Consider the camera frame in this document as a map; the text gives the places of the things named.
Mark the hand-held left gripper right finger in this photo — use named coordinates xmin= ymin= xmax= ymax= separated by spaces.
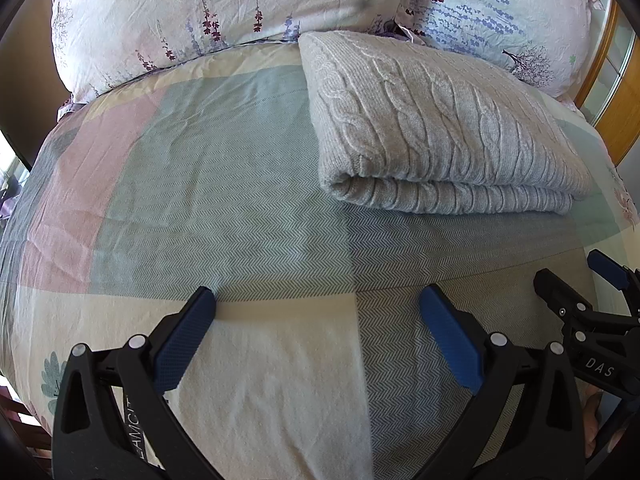
xmin=419 ymin=284 xmax=586 ymax=480

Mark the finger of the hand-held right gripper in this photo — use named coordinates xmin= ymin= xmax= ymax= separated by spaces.
xmin=587 ymin=249 xmax=640 ymax=311
xmin=534 ymin=269 xmax=602 ymax=332

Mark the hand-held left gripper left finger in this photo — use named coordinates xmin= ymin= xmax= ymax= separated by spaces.
xmin=51 ymin=286 xmax=221 ymax=480

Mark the person's right hand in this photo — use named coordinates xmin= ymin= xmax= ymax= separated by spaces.
xmin=584 ymin=390 xmax=607 ymax=461

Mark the pastel plaid bed sheet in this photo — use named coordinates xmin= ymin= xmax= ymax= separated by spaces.
xmin=0 ymin=42 xmax=640 ymax=480

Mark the blue floral pillow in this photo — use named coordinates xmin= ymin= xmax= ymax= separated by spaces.
xmin=395 ymin=0 xmax=607 ymax=102

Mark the white floral pillow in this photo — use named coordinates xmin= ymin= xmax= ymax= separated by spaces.
xmin=50 ymin=0 xmax=410 ymax=105

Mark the wooden cabinet frame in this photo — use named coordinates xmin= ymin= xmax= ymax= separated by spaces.
xmin=574 ymin=5 xmax=640 ymax=167

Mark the dark wooden bed frame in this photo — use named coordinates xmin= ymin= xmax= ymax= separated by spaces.
xmin=0 ymin=385 xmax=53 ymax=466

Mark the grey cable-knit sweater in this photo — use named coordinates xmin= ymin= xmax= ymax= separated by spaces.
xmin=298 ymin=31 xmax=595 ymax=217

